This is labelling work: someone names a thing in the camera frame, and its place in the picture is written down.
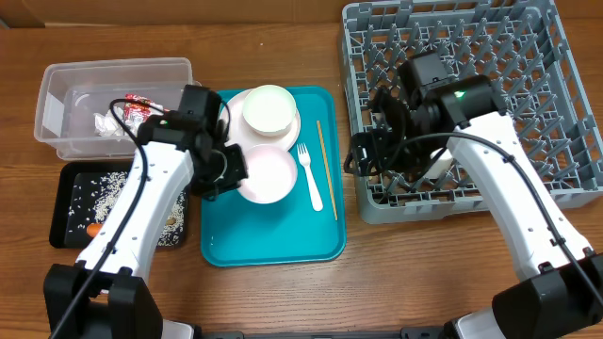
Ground white plastic cup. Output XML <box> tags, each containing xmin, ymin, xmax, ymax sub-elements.
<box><xmin>423</xmin><ymin>148</ymin><xmax>453</xmax><ymax>179</ymax></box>

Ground pink bowl with food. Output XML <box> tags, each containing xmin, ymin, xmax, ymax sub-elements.
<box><xmin>237</xmin><ymin>144</ymin><xmax>298</xmax><ymax>204</ymax></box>

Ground red ketchup packet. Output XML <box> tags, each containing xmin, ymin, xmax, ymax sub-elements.
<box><xmin>123</xmin><ymin>93</ymin><xmax>166</xmax><ymax>133</ymax></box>

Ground white napkin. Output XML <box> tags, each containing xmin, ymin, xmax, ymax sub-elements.
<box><xmin>93</xmin><ymin>110</ymin><xmax>125</xmax><ymax>137</ymax></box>

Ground rice and nuts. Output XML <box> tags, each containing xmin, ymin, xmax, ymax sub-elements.
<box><xmin>63</xmin><ymin>171</ymin><xmax>188</xmax><ymax>249</ymax></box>

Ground orange carrot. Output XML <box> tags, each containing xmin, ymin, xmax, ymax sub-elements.
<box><xmin>86</xmin><ymin>223</ymin><xmax>103</xmax><ymax>237</ymax></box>

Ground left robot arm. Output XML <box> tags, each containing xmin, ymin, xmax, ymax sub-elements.
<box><xmin>43</xmin><ymin>85</ymin><xmax>248</xmax><ymax>338</ymax></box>

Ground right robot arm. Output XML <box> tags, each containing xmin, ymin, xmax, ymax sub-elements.
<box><xmin>344</xmin><ymin>52</ymin><xmax>602</xmax><ymax>338</ymax></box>

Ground white round plate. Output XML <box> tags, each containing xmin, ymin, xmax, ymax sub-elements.
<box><xmin>219</xmin><ymin>89</ymin><xmax>302</xmax><ymax>151</ymax></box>

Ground white bowl on plate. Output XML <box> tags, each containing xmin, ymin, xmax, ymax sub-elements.
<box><xmin>242</xmin><ymin>85</ymin><xmax>297</xmax><ymax>137</ymax></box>

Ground wooden chopstick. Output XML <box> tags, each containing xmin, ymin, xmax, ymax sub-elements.
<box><xmin>316</xmin><ymin>121</ymin><xmax>338</xmax><ymax>221</ymax></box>

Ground white plastic fork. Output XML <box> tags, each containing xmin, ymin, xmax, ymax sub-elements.
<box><xmin>297</xmin><ymin>143</ymin><xmax>323</xmax><ymax>212</ymax></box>

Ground teal plastic tray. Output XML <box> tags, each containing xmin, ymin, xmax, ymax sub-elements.
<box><xmin>201</xmin><ymin>86</ymin><xmax>347</xmax><ymax>267</ymax></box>

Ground black plastic tray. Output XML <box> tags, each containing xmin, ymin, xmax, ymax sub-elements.
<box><xmin>48</xmin><ymin>160</ymin><xmax>189</xmax><ymax>250</ymax></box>

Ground grey plastic dish rack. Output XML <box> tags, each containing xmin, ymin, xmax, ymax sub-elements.
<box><xmin>340</xmin><ymin>0</ymin><xmax>602</xmax><ymax>209</ymax></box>

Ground clear plastic bin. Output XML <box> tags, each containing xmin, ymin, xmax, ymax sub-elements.
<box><xmin>34</xmin><ymin>57</ymin><xmax>197</xmax><ymax>161</ymax></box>

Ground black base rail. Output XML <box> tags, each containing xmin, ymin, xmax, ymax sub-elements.
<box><xmin>193</xmin><ymin>326</ymin><xmax>459</xmax><ymax>339</ymax></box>

